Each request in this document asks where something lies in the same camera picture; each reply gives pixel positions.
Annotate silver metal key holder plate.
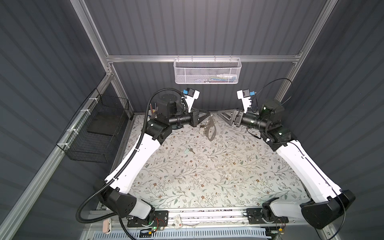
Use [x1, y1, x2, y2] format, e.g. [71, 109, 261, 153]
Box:
[204, 115, 217, 142]

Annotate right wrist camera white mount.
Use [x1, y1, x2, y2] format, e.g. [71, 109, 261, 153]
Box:
[237, 89, 256, 114]

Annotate key with green cap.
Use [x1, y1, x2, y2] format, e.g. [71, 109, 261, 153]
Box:
[184, 148, 195, 155]

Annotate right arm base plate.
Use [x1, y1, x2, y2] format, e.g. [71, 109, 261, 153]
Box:
[243, 208, 289, 225]

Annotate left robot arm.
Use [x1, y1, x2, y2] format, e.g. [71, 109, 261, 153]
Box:
[98, 88, 210, 225]

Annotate white wire mesh basket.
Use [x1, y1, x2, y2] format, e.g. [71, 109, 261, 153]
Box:
[173, 58, 242, 85]

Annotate black corrugated cable conduit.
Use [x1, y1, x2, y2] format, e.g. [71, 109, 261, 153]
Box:
[75, 87, 187, 240]

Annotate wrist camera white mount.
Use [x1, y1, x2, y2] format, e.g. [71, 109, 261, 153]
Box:
[183, 88, 200, 113]
[237, 89, 256, 114]

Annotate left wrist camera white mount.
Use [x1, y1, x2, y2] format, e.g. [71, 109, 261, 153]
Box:
[183, 88, 200, 113]

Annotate pink white small device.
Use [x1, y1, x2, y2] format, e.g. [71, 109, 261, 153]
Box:
[102, 218, 112, 235]

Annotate pens in mug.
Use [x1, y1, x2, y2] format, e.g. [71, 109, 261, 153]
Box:
[150, 103, 158, 116]

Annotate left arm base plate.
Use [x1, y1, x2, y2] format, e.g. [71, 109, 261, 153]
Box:
[127, 210, 169, 228]

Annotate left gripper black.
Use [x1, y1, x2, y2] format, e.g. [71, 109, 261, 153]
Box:
[167, 107, 209, 129]

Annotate small white tag device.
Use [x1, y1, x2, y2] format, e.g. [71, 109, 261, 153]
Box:
[173, 215, 183, 229]

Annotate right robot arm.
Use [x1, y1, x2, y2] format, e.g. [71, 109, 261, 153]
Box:
[217, 100, 356, 230]

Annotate black wire basket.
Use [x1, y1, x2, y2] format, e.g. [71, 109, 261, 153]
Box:
[57, 89, 130, 164]

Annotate white ribbed cable duct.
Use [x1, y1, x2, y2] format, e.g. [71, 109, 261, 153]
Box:
[92, 227, 271, 240]

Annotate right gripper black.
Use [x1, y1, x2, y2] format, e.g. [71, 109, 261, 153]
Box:
[216, 107, 267, 133]

